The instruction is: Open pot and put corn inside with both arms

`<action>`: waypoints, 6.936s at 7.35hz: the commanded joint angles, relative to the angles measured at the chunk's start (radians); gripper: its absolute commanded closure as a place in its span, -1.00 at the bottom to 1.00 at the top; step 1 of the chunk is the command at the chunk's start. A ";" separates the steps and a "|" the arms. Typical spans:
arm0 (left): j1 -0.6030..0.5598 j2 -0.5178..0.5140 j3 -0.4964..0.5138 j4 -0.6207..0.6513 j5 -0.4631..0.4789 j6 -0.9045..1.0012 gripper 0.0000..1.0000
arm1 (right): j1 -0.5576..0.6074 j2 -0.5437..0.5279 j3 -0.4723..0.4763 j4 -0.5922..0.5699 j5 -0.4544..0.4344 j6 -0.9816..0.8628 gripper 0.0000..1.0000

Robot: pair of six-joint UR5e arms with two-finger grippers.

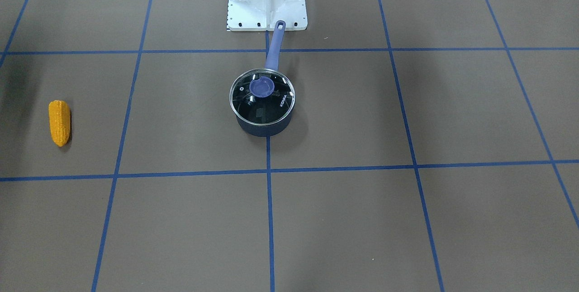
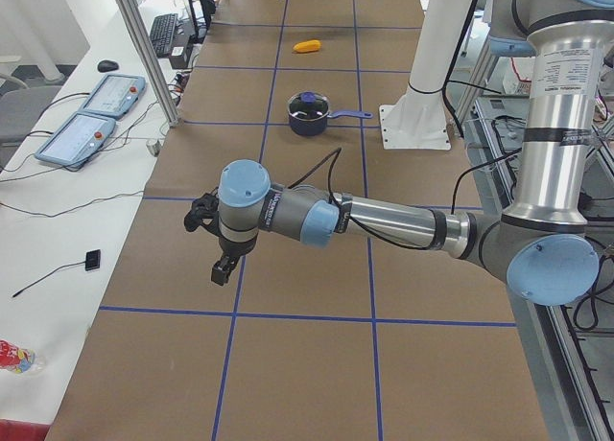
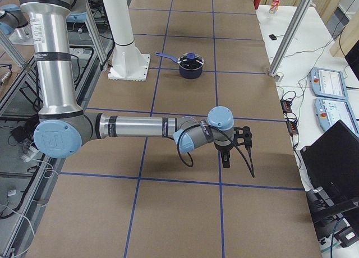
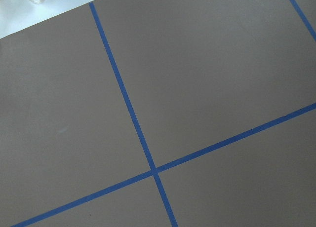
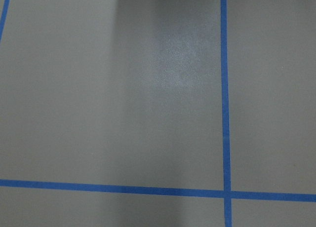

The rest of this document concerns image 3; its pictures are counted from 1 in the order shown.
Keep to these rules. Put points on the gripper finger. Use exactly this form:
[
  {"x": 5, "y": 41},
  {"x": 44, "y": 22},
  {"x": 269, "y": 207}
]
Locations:
[
  {"x": 223, "y": 158},
  {"x": 227, "y": 159}
]

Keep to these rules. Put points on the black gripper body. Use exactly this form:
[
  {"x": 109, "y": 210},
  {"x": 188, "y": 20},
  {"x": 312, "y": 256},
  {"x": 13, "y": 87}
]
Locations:
[{"x": 223, "y": 148}]

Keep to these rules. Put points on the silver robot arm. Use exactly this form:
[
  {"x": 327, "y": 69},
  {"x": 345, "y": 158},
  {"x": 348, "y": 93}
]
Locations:
[
  {"x": 64, "y": 127},
  {"x": 13, "y": 21}
]

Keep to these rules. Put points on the black orange power strip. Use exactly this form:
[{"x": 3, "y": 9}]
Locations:
[{"x": 290, "y": 118}]

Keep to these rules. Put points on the dark blue saucepan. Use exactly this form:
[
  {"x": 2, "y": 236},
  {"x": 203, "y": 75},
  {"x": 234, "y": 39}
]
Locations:
[{"x": 187, "y": 74}]

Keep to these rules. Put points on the black laptop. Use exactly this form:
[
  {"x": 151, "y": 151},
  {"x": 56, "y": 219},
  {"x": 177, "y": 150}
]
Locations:
[{"x": 332, "y": 160}]

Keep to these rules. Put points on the lower teach pendant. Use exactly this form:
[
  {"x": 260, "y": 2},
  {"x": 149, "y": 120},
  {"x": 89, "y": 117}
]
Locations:
[{"x": 329, "y": 111}]

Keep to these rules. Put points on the teach pendant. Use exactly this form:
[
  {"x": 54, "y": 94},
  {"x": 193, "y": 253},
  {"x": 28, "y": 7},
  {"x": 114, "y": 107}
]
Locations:
[
  {"x": 328, "y": 83},
  {"x": 329, "y": 111}
]

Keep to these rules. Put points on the upper teach pendant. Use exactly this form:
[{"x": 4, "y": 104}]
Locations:
[{"x": 328, "y": 83}]

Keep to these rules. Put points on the small black puck device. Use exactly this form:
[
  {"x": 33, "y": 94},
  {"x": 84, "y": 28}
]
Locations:
[{"x": 272, "y": 37}]

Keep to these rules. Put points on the red yellow plastic bottle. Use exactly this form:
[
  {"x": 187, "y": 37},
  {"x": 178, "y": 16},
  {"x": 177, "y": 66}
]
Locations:
[{"x": 273, "y": 8}]

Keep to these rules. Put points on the black camera mount wrist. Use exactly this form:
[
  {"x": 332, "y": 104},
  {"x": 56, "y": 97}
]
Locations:
[{"x": 243, "y": 136}]

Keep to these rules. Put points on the aluminium frame post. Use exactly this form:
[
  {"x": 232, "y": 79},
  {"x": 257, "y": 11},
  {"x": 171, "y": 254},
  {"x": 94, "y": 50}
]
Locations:
[{"x": 288, "y": 37}]

